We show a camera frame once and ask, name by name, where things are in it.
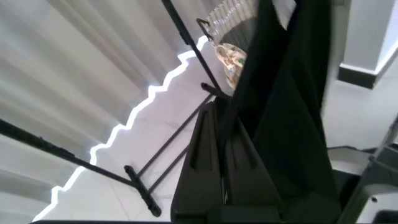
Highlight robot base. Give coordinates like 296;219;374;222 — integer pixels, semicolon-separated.
326;113;398;224

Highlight white curtain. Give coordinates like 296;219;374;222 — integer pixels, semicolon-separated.
0;0;224;222

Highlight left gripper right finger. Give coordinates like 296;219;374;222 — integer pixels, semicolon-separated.
222;119;285;217

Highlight white laundry basket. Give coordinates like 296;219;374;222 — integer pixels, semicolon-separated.
196;0;261;54

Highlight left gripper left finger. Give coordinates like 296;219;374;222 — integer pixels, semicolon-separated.
170;101;225;222

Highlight black shorts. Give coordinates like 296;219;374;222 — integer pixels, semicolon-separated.
216;0;342;222

